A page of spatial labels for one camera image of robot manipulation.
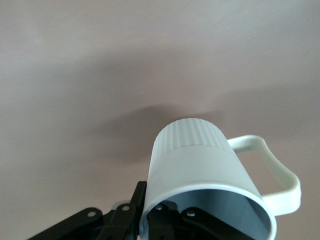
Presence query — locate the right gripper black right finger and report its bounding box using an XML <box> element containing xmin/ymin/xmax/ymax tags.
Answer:
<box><xmin>146</xmin><ymin>201</ymin><xmax>252</xmax><ymax>240</ymax></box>

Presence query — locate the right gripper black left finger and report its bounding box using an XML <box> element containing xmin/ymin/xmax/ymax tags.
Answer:
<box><xmin>26</xmin><ymin>180</ymin><xmax>148</xmax><ymax>240</ymax></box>

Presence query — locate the cream ribbed mug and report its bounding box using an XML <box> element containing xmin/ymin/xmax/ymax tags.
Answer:
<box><xmin>139</xmin><ymin>117</ymin><xmax>303</xmax><ymax>240</ymax></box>

